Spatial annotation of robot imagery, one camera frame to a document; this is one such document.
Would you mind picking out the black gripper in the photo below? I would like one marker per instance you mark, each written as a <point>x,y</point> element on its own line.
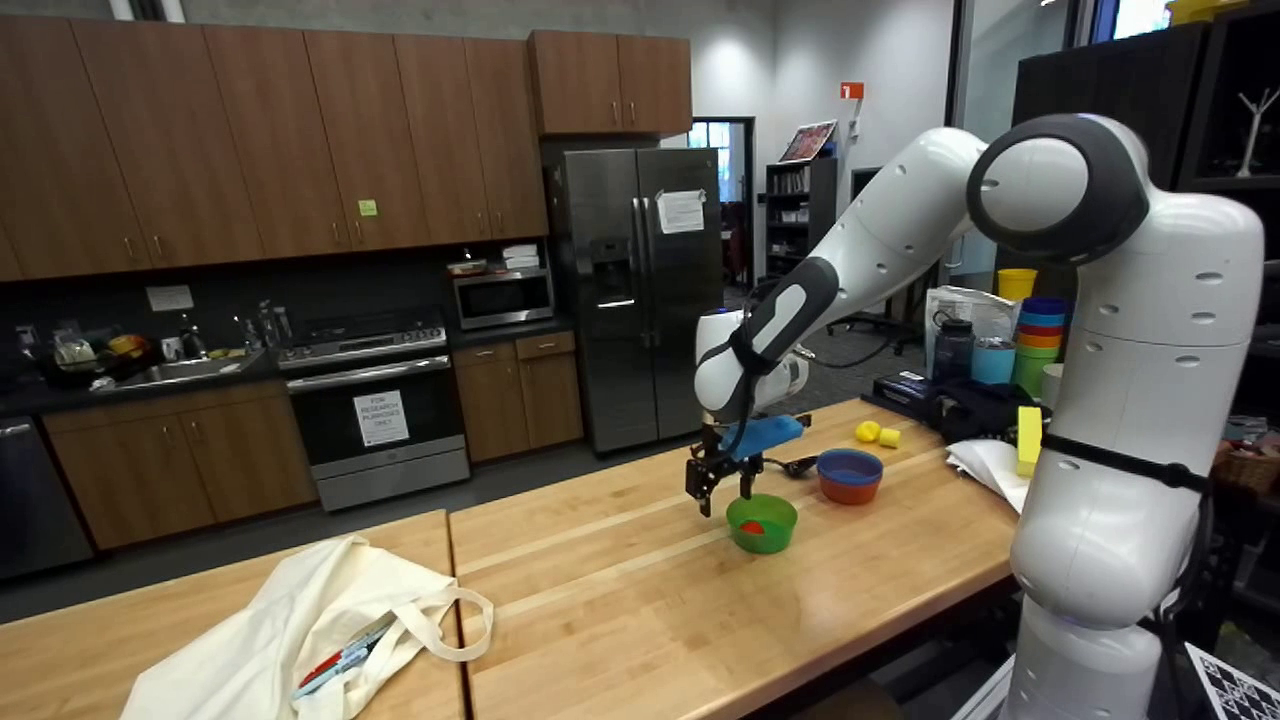
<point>715,454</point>

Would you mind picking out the red toy strawberry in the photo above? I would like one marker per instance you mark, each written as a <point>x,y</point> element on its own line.
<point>752,531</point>

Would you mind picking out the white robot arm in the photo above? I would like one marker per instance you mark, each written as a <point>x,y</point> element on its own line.
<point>1160,347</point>

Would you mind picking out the green bowl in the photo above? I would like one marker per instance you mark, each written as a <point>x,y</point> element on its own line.
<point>775,515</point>

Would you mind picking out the blue bowl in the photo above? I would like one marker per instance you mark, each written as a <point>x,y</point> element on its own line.
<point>848,473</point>

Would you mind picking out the yellow cylinder block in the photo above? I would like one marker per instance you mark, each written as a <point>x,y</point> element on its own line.
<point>870,430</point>
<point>888,436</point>

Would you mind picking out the stainless steel refrigerator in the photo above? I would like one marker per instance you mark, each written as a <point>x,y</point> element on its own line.
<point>626,320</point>

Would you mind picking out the narrow brown lower cabinet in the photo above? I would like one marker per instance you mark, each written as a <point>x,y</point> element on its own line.
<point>521,394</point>

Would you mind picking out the white cloth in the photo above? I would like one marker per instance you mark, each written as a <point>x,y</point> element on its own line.
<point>988,469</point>

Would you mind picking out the dark bookshelf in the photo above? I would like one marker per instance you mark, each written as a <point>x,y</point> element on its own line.
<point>800,221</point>

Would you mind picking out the white paper on refrigerator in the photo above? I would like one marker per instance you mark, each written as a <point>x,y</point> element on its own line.
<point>682,211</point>

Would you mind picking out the silver microwave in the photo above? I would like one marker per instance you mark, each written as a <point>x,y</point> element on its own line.
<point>502,297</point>

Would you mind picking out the light blue cup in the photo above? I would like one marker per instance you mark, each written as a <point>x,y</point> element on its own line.
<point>994,363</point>

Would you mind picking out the white dishes on microwave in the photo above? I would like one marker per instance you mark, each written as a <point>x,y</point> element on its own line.
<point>521,259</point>

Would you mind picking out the green cup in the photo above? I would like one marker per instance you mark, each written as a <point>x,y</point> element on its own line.
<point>1032,374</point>

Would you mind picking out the orange cup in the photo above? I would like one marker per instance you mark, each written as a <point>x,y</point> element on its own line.
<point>1040,342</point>

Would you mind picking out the stainless steel oven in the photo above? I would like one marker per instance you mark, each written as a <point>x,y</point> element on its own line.
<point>382,426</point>

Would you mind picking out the white paper on oven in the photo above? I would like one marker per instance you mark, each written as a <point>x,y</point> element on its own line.
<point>382,417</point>

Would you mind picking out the yellow cup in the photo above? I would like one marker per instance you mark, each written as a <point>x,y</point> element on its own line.
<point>1016,282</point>

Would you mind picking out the small brown upper cabinet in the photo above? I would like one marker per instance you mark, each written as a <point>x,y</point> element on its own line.
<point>606,82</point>

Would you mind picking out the green sticky note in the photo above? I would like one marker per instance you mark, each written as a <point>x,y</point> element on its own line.
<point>366,211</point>

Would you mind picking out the cream canvas tote bag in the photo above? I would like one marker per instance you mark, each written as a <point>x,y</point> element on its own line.
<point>293,625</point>

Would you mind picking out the wide brown lower cabinet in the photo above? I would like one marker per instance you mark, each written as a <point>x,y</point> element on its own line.
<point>182,460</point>

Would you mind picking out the brown wooden upper cabinets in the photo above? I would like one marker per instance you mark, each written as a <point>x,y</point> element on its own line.
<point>241,146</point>

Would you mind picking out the black dishwasher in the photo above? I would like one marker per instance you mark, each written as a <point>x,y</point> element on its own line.
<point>39,502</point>

